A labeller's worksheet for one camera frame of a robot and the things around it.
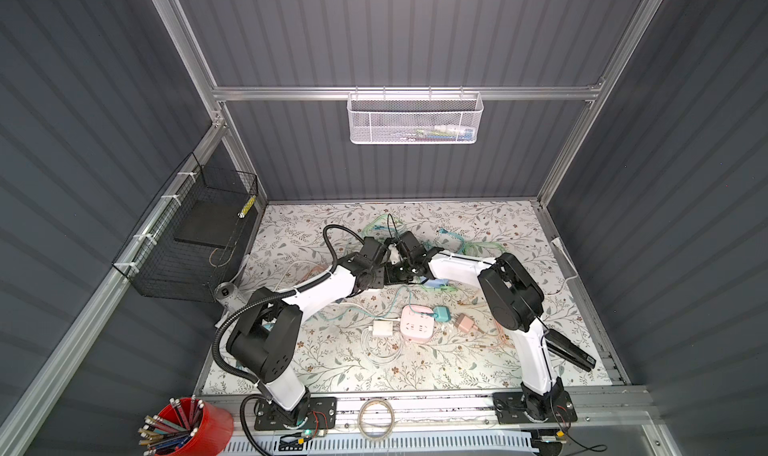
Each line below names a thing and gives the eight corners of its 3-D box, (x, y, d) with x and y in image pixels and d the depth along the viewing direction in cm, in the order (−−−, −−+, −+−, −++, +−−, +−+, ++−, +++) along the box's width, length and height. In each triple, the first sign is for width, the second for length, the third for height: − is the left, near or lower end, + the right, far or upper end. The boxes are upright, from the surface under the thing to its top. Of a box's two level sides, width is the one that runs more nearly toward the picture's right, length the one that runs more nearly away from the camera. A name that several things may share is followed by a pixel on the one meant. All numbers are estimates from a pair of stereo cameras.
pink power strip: (400, 342, 87) (401, 338, 84) (400, 309, 93) (400, 304, 91) (434, 342, 87) (436, 338, 84) (431, 309, 93) (432, 304, 91)
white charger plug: (373, 335, 87) (373, 332, 86) (373, 323, 90) (373, 320, 88) (392, 335, 87) (392, 332, 86) (392, 323, 90) (392, 320, 88)
